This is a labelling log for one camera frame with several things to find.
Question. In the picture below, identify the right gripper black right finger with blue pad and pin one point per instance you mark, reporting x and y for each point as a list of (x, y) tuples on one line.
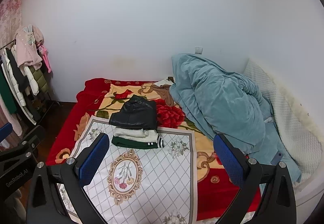
[(277, 203)]

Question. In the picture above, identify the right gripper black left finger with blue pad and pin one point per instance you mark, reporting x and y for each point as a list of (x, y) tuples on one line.
[(45, 204)]

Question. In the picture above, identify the black leather jacket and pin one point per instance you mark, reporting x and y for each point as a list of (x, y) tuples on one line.
[(136, 114)]

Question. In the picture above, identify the hanging clothes on rack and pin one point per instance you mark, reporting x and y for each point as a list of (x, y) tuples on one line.
[(25, 91)]

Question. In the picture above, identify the white textured padded mattress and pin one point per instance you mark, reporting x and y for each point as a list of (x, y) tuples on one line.
[(299, 134)]

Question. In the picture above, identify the green striped folded garment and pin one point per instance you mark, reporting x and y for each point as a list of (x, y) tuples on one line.
[(128, 143)]

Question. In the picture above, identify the red floral blanket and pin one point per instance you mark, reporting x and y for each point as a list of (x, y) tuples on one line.
[(101, 97)]

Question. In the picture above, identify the white diamond pattern cloth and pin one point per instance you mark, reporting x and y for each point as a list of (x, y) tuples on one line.
[(148, 186)]

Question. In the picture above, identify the light blue quilt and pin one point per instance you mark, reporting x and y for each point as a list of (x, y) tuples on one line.
[(221, 101)]

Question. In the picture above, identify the white fluffy folded garment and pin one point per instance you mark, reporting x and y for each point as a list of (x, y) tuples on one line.
[(146, 136)]

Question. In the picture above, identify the pink floral curtain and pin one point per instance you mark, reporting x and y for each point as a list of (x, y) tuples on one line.
[(11, 19)]

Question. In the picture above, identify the white wall socket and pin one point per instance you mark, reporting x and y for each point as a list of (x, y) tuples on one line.
[(198, 50)]

